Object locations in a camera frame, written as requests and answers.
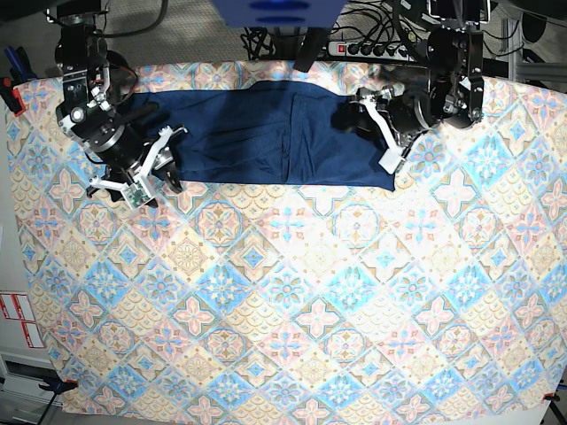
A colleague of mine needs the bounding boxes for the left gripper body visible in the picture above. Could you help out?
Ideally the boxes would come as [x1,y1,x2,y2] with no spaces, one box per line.
[384,90,437,142]

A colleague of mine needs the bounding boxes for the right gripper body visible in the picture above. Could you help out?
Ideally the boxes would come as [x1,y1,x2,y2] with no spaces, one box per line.
[95,124,156,177]

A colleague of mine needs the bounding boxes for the blue long-sleeve T-shirt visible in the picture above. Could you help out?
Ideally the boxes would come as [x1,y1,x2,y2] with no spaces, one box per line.
[125,81,394,190]

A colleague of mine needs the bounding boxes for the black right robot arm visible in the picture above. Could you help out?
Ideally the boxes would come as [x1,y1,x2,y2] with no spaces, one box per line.
[46,1,186,209]

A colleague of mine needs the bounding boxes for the white power strip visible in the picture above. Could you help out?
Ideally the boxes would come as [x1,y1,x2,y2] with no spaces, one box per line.
[327,41,413,61]

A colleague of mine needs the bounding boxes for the black and red clamp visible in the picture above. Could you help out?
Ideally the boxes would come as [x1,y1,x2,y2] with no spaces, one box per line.
[1,77,25,117]

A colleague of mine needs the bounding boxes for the patterned tile tablecloth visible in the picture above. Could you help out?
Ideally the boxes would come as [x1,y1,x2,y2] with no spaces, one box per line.
[6,78,566,424]

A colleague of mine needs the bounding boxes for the red and white labels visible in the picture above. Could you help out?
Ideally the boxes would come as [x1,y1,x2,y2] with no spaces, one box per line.
[1,291,44,349]

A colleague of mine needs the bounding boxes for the black clamp lower left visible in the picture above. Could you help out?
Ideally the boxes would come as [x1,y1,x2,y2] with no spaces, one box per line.
[38,377,78,395]

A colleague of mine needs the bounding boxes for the black clamp lower right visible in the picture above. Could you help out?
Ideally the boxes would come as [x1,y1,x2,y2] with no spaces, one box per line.
[543,393,561,402]

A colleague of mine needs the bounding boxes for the white camera bracket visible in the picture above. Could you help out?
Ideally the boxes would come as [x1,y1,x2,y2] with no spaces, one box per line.
[353,86,413,174]
[89,126,188,210]

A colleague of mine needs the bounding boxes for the black camera pole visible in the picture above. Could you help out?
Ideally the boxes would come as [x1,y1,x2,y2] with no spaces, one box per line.
[293,27,331,73]

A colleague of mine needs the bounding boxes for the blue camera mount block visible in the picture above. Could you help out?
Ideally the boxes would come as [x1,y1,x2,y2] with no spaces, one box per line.
[213,0,346,27]

